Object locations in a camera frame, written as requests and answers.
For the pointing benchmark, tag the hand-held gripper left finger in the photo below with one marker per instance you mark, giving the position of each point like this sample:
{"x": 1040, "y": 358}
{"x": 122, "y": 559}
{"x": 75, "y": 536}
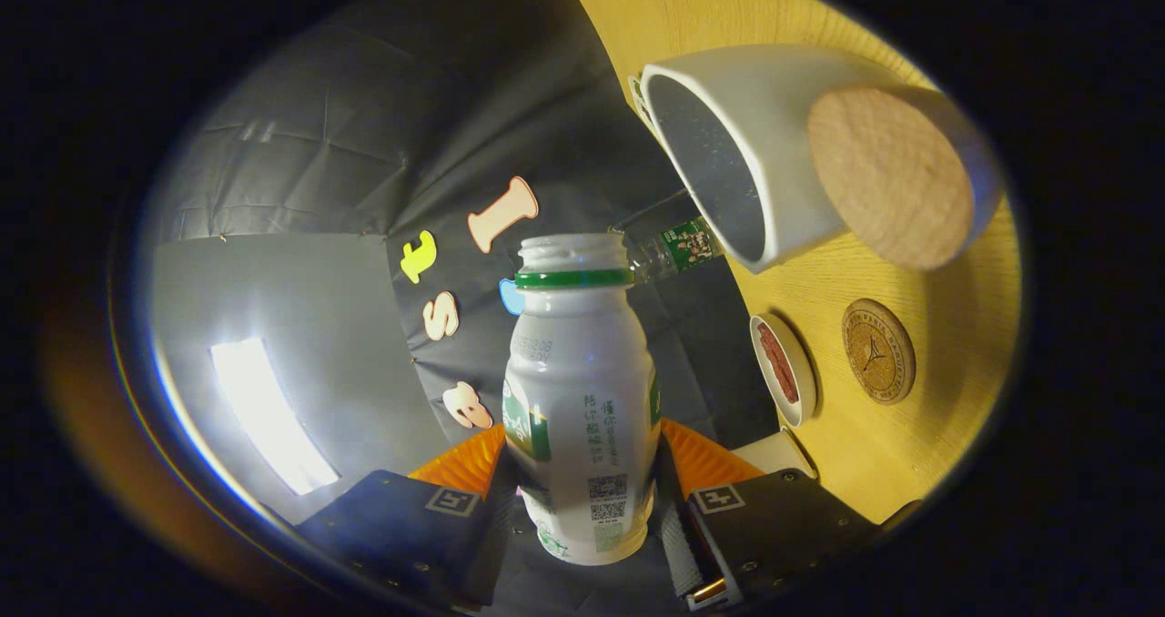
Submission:
{"x": 391, "y": 526}

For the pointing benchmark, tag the black backdrop cloth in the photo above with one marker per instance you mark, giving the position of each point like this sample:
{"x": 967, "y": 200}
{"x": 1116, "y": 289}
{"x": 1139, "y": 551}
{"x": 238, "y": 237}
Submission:
{"x": 364, "y": 126}

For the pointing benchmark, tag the white toaster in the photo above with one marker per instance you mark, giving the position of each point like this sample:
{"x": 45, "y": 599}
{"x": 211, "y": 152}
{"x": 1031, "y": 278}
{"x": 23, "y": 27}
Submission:
{"x": 769, "y": 453}

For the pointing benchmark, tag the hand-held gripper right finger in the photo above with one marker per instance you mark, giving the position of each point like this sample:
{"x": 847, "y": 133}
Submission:
{"x": 774, "y": 526}

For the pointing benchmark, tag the wooden table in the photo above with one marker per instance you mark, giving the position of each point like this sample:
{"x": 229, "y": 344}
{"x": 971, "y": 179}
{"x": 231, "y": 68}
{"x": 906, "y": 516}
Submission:
{"x": 910, "y": 453}

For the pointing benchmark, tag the clear water bottle green label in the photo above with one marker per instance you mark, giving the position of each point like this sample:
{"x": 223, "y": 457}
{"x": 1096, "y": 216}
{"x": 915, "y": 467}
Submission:
{"x": 678, "y": 248}

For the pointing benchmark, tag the round cork coaster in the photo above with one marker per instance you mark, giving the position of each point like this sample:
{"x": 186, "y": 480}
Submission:
{"x": 878, "y": 351}

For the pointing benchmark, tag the red meat slice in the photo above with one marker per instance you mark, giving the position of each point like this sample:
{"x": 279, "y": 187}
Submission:
{"x": 767, "y": 353}
{"x": 783, "y": 369}

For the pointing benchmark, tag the white divided dish with beans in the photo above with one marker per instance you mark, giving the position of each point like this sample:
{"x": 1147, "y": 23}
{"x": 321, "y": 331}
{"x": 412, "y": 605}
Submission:
{"x": 637, "y": 98}

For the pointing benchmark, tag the white round plate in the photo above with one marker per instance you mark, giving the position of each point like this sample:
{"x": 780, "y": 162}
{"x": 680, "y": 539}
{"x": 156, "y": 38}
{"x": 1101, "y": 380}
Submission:
{"x": 806, "y": 382}

